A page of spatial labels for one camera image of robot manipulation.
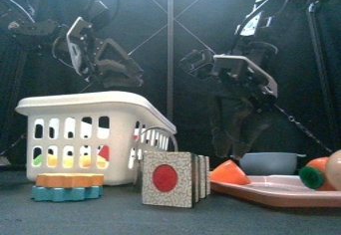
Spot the orange carrot piece green end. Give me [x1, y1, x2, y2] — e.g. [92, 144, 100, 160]
[298, 156, 339, 192]

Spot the teal toy gear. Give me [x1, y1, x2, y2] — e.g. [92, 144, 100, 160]
[30, 185, 104, 203]

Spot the thin patterned block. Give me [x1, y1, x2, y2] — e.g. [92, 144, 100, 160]
[194, 154, 207, 200]
[203, 155, 212, 196]

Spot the white plastic slotted basket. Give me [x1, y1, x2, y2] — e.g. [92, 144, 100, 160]
[14, 91, 177, 187]

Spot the pink plastic tray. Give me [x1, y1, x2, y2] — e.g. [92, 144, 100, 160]
[208, 174, 341, 209]

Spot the beige toy egg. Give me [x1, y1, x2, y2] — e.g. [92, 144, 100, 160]
[325, 148, 341, 192]

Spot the yellow orange toy food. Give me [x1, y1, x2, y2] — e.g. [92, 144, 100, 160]
[45, 154, 111, 169]

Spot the black vertical frame pole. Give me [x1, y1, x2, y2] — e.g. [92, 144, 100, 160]
[165, 0, 175, 114]

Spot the blue toy pot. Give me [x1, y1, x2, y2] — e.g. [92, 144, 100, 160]
[238, 151, 307, 176]

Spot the patterned block red circle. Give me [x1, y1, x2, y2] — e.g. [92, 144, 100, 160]
[141, 150, 196, 209]

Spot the orange toy carrot cone piece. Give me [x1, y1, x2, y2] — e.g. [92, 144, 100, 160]
[208, 159, 252, 186]

